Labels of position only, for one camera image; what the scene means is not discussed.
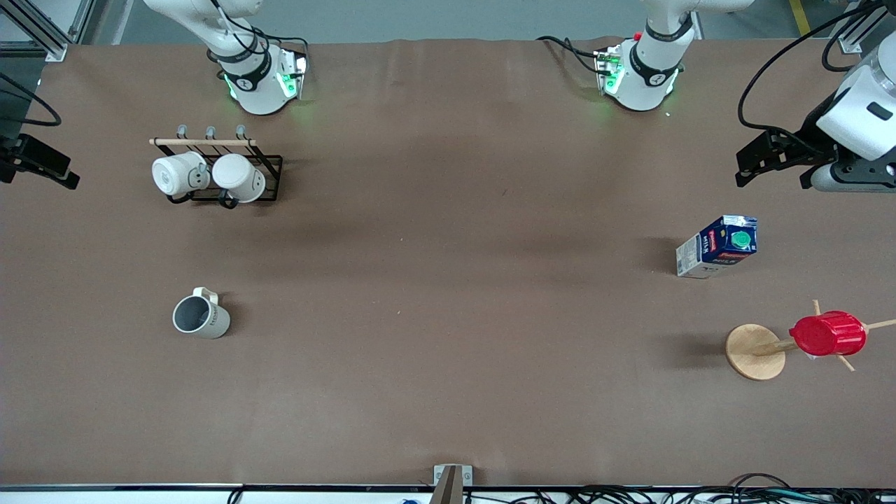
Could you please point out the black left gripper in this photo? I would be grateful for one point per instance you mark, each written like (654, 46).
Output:
(804, 141)

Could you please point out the aluminium frame post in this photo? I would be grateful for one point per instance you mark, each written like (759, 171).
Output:
(864, 28)
(42, 24)

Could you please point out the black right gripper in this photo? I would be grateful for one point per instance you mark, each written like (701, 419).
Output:
(21, 153)

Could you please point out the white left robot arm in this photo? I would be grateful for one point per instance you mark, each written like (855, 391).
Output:
(647, 66)

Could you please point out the white mug with face print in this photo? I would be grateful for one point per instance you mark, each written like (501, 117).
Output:
(175, 173)

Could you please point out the grey ribbed mug with lettering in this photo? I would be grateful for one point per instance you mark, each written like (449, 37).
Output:
(203, 320)

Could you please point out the plain white mug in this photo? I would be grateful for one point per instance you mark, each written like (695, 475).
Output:
(238, 176)

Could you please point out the red plastic cup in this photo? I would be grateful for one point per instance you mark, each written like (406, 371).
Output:
(829, 334)

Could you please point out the blue Pascal milk carton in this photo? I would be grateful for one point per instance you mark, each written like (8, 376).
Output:
(721, 245)

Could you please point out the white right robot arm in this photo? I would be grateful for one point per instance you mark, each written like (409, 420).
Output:
(255, 84)

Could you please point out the wooden mug tree stand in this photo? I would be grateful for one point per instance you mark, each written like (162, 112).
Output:
(754, 352)

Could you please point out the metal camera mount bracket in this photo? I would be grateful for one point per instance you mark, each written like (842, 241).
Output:
(452, 483)

